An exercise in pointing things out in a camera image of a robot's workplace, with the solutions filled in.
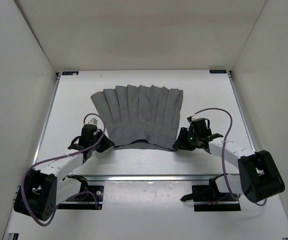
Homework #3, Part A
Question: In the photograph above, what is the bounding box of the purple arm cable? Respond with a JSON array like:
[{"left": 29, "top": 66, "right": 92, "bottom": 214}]
[
  {"left": 21, "top": 112, "right": 106, "bottom": 221},
  {"left": 190, "top": 107, "right": 268, "bottom": 206}
]

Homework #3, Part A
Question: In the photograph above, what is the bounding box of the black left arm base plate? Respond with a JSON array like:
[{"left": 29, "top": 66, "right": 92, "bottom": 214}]
[{"left": 58, "top": 185, "right": 104, "bottom": 211}]

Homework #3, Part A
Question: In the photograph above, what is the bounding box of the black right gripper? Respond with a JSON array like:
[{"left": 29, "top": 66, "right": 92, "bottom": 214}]
[{"left": 173, "top": 128, "right": 200, "bottom": 151}]

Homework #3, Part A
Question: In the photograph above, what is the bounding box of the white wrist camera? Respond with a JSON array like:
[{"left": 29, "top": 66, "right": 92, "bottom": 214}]
[
  {"left": 187, "top": 116, "right": 196, "bottom": 125},
  {"left": 83, "top": 118, "right": 98, "bottom": 126}
]

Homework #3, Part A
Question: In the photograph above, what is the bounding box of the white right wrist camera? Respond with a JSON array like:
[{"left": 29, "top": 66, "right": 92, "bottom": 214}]
[{"left": 187, "top": 116, "right": 196, "bottom": 125}]

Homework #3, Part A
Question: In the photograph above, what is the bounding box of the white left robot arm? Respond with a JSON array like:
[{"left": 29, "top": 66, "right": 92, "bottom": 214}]
[{"left": 13, "top": 123, "right": 114, "bottom": 227}]

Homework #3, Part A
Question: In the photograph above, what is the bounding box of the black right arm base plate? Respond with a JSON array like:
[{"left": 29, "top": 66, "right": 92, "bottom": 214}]
[{"left": 180, "top": 185, "right": 241, "bottom": 212}]

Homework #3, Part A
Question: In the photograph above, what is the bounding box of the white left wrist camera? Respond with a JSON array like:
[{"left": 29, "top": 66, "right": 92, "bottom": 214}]
[{"left": 83, "top": 118, "right": 98, "bottom": 126}]

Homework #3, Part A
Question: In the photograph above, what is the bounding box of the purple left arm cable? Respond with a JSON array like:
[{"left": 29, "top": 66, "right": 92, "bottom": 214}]
[{"left": 21, "top": 112, "right": 106, "bottom": 221}]

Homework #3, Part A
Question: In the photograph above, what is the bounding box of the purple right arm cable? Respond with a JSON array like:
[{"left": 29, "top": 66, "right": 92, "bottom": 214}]
[{"left": 190, "top": 107, "right": 268, "bottom": 206}]

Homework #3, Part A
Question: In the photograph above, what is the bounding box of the blue label sticker left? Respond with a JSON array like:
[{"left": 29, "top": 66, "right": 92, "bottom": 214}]
[{"left": 61, "top": 71, "right": 79, "bottom": 76}]

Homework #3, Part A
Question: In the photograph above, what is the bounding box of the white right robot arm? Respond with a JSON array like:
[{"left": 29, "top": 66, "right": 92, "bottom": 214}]
[{"left": 173, "top": 118, "right": 285, "bottom": 204}]

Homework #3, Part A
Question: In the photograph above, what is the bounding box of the grey pleated skirt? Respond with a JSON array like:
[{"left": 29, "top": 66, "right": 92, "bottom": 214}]
[{"left": 91, "top": 85, "right": 184, "bottom": 152}]

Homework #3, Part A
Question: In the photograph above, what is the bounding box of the blue label sticker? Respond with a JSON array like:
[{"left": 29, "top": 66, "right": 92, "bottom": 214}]
[
  {"left": 209, "top": 69, "right": 227, "bottom": 74},
  {"left": 61, "top": 71, "right": 79, "bottom": 76}
]

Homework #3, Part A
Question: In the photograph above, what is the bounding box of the blue label sticker right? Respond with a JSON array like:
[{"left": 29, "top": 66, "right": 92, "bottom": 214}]
[{"left": 209, "top": 69, "right": 227, "bottom": 74}]

